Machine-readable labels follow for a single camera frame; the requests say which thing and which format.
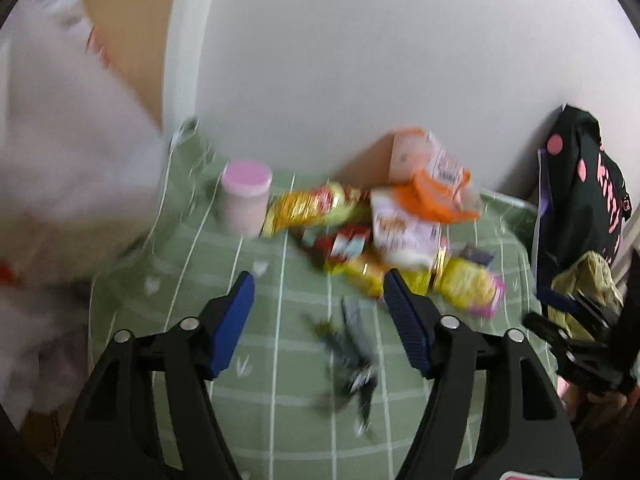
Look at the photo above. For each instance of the orange crumpled packet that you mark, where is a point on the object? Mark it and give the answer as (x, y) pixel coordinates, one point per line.
(440, 200)

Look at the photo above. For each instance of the purple paper bag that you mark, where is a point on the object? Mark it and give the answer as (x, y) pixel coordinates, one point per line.
(541, 200)

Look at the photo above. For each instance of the yellow-green plastic bag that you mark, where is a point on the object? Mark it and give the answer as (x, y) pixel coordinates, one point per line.
(587, 275)

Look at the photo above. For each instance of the yellow crinkled wrapper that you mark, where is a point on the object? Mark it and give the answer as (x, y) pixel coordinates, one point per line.
(365, 272)

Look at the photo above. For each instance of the black bag with pink dots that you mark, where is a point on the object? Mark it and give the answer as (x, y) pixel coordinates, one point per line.
(580, 210)

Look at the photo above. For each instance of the pink and yellow snack packet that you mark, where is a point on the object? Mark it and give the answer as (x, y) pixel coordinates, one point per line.
(470, 285)

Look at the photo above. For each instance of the brown wooden board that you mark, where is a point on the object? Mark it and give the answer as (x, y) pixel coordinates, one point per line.
(135, 35)

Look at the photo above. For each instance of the green checkered tablecloth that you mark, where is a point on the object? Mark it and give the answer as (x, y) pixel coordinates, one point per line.
(280, 360)

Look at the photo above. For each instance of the red snack packet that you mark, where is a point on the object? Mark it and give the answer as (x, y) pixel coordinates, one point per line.
(345, 245)

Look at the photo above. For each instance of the orange and white carton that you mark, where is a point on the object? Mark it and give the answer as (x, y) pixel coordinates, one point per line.
(425, 152)

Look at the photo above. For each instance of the white and orange snack packet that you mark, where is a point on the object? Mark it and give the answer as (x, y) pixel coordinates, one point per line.
(400, 232)

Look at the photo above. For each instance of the dark crumpled wrapper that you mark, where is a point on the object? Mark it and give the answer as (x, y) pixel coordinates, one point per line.
(352, 355)

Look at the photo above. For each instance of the blue and purple wrapper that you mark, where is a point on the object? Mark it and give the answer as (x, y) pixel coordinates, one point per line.
(475, 254)

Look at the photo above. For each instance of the pink cylindrical jar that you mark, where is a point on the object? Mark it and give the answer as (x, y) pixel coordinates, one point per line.
(245, 200)

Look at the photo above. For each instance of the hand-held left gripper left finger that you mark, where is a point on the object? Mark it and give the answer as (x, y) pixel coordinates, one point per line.
(232, 312)

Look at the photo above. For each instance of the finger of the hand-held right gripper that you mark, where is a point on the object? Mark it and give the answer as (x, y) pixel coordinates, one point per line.
(542, 327)
(560, 301)

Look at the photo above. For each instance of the white plastic bag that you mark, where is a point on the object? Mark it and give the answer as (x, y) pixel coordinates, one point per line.
(65, 185)

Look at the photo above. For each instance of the person's right forearm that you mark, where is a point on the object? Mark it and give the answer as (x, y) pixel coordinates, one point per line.
(605, 405)

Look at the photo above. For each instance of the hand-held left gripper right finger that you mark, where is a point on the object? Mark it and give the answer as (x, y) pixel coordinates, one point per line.
(406, 312)

